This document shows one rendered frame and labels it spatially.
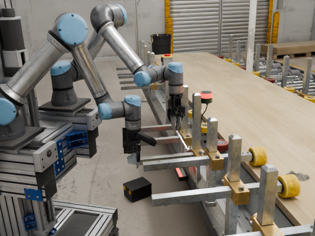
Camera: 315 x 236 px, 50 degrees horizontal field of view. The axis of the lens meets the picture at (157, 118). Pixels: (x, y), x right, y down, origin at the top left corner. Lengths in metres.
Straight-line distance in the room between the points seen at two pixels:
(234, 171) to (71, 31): 0.80
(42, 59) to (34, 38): 8.09
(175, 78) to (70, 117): 0.66
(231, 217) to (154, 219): 1.41
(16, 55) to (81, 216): 1.20
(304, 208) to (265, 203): 0.30
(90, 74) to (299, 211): 1.01
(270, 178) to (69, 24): 0.90
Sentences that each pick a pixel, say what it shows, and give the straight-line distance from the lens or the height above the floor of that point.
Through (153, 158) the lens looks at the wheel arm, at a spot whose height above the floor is 0.86.
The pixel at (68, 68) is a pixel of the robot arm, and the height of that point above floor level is 1.24.
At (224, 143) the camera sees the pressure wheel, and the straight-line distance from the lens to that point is 1.69.
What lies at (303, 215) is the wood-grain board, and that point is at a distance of 1.25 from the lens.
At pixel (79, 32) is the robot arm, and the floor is 1.48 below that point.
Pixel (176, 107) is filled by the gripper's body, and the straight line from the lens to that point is 1.69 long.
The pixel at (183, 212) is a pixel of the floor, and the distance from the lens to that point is 2.75.
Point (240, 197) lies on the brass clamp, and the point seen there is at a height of 0.95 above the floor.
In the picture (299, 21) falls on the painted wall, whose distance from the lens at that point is 11.76.
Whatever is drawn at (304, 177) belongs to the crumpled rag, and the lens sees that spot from 1.47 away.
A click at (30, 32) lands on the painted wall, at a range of 9.47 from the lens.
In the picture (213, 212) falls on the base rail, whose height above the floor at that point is 0.70.
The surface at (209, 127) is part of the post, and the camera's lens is 1.41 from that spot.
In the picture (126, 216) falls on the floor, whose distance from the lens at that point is 2.74.
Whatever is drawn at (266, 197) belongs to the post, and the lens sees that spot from 1.00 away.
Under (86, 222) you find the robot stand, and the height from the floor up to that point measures 0.21.
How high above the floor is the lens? 1.59
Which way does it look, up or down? 20 degrees down
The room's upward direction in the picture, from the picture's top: 2 degrees counter-clockwise
